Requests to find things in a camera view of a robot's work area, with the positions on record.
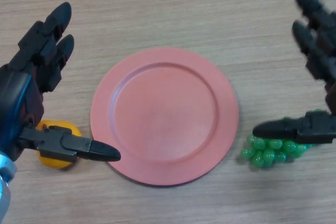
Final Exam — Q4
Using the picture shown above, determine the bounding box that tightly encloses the yellow pear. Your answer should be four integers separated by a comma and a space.
37, 119, 81, 169

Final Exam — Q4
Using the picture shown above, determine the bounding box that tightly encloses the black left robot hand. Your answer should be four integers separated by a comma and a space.
0, 2, 122, 162

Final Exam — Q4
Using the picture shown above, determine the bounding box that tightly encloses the pink round plate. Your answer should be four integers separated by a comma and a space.
90, 47, 239, 188

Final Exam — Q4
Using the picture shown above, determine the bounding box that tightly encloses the green grape bunch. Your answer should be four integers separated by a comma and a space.
240, 108, 314, 169

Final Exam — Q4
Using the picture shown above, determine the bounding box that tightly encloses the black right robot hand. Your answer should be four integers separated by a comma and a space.
252, 0, 336, 146

